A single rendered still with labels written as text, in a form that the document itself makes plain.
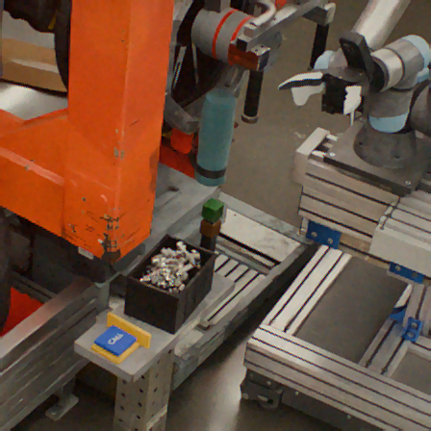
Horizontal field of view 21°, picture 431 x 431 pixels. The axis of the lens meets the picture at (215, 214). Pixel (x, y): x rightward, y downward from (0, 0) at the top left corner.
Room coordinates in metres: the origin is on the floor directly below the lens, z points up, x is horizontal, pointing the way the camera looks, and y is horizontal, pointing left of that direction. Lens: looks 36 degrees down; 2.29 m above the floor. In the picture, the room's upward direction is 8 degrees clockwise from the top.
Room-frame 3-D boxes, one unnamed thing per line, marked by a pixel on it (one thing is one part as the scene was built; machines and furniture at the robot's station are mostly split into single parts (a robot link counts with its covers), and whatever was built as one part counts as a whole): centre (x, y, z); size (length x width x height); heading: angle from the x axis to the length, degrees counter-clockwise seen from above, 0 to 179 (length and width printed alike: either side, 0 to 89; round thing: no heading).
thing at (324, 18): (2.83, -0.19, 0.93); 0.09 x 0.05 x 0.05; 61
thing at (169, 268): (2.12, 0.08, 0.51); 0.20 x 0.14 x 0.13; 158
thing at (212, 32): (2.75, 0.01, 0.85); 0.21 x 0.14 x 0.14; 61
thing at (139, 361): (2.09, 0.10, 0.44); 0.43 x 0.17 x 0.03; 151
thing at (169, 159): (2.80, 0.11, 0.48); 0.16 x 0.12 x 0.17; 61
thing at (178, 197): (2.87, 0.22, 0.32); 0.40 x 0.30 x 0.28; 151
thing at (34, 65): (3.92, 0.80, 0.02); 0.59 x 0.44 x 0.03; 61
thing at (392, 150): (2.35, -0.38, 0.87); 0.15 x 0.15 x 0.10
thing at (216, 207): (2.26, 0.01, 0.64); 0.04 x 0.04 x 0.04; 61
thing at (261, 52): (2.54, -0.03, 0.93); 0.09 x 0.05 x 0.05; 61
